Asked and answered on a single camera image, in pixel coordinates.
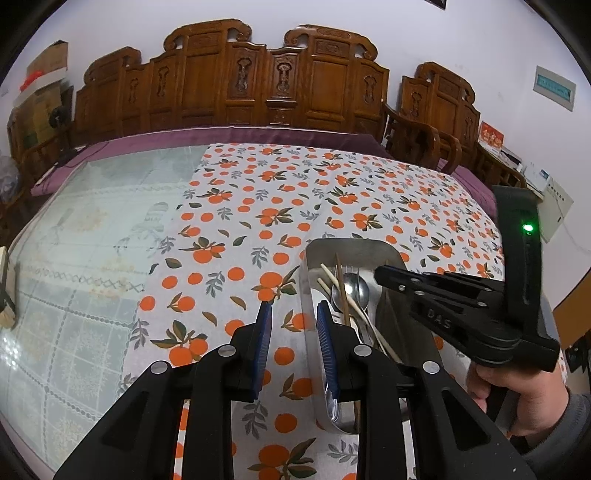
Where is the grey wall electrical panel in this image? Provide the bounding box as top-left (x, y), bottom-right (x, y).
top-left (533, 65), bottom-right (578, 112)

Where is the white flat box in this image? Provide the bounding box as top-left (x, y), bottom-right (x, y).
top-left (13, 69), bottom-right (70, 107)

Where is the purple armchair cushion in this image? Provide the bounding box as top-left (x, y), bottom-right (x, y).
top-left (436, 159), bottom-right (499, 217)

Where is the white wall cabinet door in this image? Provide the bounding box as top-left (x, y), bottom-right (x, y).
top-left (538, 178), bottom-right (575, 244)

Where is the carved wooden armchair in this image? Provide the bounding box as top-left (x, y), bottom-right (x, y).
top-left (399, 62), bottom-right (529, 190)

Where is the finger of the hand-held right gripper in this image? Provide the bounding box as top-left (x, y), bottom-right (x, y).
top-left (409, 295), bottom-right (509, 344)
top-left (374, 266), bottom-right (508, 309)

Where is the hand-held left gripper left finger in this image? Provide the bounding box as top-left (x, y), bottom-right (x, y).
top-left (53, 300), bottom-right (274, 480)

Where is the light bamboo chopstick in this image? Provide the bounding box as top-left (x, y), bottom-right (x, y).
top-left (321, 263), bottom-right (403, 364)

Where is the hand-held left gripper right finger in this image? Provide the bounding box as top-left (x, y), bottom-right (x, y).
top-left (316, 300), bottom-right (539, 480)

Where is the orange print tablecloth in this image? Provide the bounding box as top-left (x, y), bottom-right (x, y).
top-left (117, 142), bottom-right (506, 480)

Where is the rectangular metal tray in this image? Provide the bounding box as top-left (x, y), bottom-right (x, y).
top-left (299, 237), bottom-right (446, 435)

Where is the person's right hand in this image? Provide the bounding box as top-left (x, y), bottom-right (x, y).
top-left (465, 353), bottom-right (572, 438)

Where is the person's right forearm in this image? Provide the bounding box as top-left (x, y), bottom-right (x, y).
top-left (508, 385), bottom-right (591, 480)

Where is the large brown cardboard box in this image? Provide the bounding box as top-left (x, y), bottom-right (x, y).
top-left (7, 85), bottom-right (63, 148)

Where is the carved wooden sofa bench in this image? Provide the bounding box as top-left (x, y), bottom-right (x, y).
top-left (9, 18), bottom-right (440, 175)

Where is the white desk device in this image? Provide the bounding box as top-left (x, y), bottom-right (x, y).
top-left (526, 164), bottom-right (555, 192)

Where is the steel spoon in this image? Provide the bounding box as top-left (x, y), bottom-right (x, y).
top-left (331, 282), bottom-right (352, 319)
top-left (348, 273), bottom-right (371, 311)

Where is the red gift box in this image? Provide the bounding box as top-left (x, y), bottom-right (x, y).
top-left (478, 122), bottom-right (505, 149)

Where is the long purple sofa cushion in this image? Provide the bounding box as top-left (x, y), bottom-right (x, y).
top-left (30, 127), bottom-right (393, 197)

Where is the small brown cardboard box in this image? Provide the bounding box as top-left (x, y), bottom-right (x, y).
top-left (25, 41), bottom-right (70, 81)

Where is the wooden block with black band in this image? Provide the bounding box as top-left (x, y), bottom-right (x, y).
top-left (0, 246), bottom-right (18, 329)

